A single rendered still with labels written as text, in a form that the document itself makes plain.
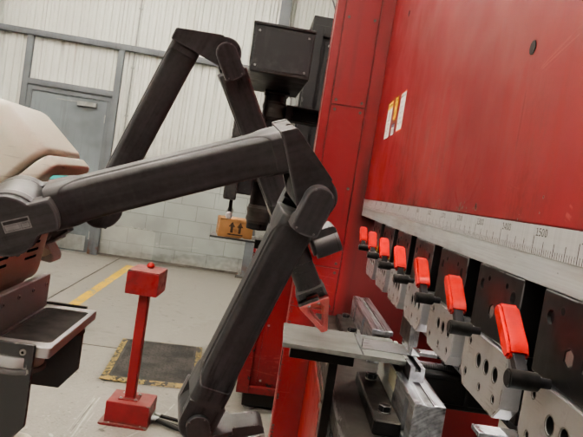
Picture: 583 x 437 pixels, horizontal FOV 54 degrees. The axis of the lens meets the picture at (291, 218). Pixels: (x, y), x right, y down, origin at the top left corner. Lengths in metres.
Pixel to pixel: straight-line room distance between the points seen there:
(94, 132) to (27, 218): 7.59
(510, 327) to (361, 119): 1.61
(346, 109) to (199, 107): 6.09
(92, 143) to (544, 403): 7.94
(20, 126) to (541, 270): 0.72
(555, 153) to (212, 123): 7.56
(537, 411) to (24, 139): 0.75
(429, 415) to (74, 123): 7.63
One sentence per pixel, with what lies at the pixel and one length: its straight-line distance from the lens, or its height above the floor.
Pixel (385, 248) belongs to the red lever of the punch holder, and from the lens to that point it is 1.38.
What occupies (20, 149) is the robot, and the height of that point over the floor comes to 1.32.
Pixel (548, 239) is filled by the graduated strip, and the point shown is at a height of 1.31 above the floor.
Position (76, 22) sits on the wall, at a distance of 8.65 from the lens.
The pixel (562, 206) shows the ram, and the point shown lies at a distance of 0.64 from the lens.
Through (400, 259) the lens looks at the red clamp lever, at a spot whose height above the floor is 1.21.
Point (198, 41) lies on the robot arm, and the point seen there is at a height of 1.56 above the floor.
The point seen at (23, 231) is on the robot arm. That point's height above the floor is 1.22.
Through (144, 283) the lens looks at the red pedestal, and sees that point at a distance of 2.96.
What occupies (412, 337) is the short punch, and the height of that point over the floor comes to 1.04.
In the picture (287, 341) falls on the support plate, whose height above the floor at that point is 1.00.
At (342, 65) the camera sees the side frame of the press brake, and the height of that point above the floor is 1.79.
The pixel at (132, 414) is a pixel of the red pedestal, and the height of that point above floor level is 0.07.
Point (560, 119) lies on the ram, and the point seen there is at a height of 1.44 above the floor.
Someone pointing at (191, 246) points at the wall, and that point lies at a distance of 8.15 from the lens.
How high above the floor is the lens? 1.32
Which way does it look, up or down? 3 degrees down
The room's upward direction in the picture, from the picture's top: 9 degrees clockwise
